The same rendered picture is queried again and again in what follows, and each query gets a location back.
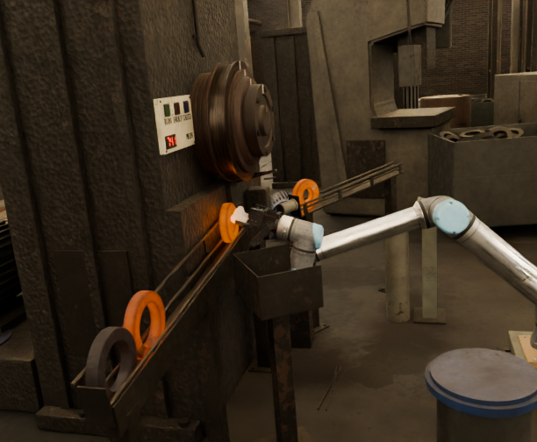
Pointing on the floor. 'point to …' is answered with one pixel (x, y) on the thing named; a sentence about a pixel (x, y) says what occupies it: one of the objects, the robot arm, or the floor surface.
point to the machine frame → (107, 187)
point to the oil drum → (452, 106)
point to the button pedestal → (437, 316)
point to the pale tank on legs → (519, 40)
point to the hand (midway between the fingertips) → (228, 217)
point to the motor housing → (301, 326)
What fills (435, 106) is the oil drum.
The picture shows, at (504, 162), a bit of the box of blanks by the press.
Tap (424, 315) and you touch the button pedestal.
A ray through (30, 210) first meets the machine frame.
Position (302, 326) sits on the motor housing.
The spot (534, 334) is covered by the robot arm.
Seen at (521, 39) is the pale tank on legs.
